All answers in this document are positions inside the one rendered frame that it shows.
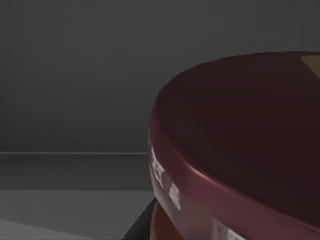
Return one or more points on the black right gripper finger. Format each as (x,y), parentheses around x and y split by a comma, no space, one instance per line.
(141,222)

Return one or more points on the red and white can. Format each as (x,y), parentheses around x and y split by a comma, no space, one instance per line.
(232,140)

